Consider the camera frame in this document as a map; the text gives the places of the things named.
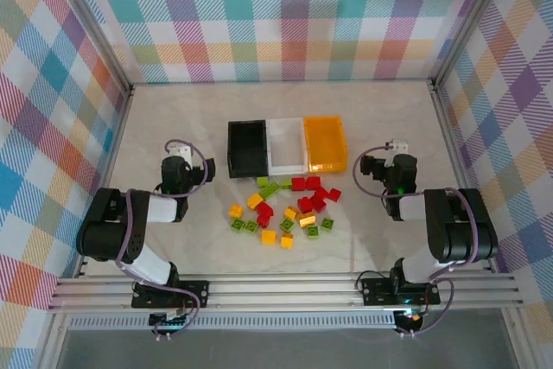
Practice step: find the red lego brick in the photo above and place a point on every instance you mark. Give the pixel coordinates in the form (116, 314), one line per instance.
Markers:
(265, 209)
(299, 184)
(313, 182)
(263, 220)
(321, 194)
(305, 205)
(334, 195)
(319, 205)

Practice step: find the yellow lego brick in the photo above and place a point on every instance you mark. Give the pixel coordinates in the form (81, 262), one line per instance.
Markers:
(290, 212)
(255, 201)
(307, 219)
(268, 237)
(287, 241)
(236, 211)

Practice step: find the long green lego brick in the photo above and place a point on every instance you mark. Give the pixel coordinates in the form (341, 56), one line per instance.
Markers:
(270, 190)

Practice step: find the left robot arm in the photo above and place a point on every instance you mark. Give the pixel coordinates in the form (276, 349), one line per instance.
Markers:
(108, 222)

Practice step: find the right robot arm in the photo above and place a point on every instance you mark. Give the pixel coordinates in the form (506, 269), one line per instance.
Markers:
(458, 230)

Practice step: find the black plastic bin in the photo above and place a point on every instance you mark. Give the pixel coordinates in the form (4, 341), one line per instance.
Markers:
(247, 148)

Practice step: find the orange plastic bin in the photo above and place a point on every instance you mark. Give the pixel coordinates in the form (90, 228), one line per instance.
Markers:
(326, 144)

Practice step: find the white plastic bin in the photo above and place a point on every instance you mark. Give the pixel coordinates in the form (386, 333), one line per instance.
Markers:
(285, 144)

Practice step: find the small controller board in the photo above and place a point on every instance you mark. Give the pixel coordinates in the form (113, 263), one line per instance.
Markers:
(408, 318)
(168, 320)

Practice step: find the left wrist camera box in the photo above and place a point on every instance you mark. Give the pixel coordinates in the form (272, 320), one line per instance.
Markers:
(180, 154)

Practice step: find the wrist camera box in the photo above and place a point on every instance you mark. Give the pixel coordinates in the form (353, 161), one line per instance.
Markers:
(180, 154)
(397, 145)

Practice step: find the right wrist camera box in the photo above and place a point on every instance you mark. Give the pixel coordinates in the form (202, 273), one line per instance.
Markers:
(397, 145)

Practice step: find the aluminium side rail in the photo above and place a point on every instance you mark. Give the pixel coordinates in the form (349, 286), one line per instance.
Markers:
(108, 179)
(453, 161)

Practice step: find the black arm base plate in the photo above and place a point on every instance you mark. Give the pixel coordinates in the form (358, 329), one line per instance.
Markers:
(194, 293)
(376, 291)

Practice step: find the aluminium mounting rail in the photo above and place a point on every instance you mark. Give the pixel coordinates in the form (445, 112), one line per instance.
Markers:
(281, 293)

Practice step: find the aluminium frame post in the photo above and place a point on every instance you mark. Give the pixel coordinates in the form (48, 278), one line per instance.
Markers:
(471, 23)
(88, 27)

